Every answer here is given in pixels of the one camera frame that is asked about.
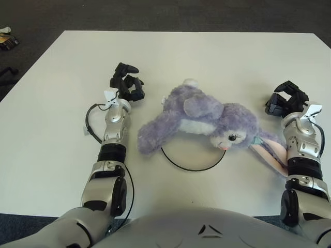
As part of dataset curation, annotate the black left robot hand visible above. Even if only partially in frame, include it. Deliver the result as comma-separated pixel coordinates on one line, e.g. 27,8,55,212
109,62,145,102

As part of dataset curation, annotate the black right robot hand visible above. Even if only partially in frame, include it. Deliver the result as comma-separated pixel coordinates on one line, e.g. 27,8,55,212
265,80,310,118

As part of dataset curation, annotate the purple plush bunny doll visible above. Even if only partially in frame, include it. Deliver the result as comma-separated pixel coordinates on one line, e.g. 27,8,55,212
137,79,289,178

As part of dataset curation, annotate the white plate with black rim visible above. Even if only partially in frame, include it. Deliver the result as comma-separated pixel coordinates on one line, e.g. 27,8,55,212
160,131,225,172

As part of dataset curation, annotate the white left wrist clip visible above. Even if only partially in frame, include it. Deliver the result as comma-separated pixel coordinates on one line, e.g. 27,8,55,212
103,87,119,109

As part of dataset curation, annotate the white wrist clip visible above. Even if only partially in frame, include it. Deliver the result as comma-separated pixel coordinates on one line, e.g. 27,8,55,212
299,104,323,129
103,87,119,109

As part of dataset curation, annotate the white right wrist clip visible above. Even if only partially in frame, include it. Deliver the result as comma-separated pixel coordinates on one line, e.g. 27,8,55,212
299,104,323,129

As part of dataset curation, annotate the black floor stand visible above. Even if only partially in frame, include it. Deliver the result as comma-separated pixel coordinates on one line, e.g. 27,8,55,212
0,67,19,85

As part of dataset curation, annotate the black yellow box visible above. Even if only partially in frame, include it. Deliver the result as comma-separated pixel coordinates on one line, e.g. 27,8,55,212
0,35,20,51

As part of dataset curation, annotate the grey robot torso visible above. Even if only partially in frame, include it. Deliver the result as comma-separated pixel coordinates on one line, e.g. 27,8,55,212
0,205,331,248

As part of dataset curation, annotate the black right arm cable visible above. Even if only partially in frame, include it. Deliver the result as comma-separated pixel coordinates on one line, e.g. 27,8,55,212
311,121,326,158

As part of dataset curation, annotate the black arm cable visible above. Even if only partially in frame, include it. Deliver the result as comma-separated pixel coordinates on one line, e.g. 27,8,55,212
85,103,136,223
311,121,326,158

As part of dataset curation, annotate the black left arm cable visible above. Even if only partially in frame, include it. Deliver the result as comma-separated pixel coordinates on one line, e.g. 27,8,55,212
85,103,136,223

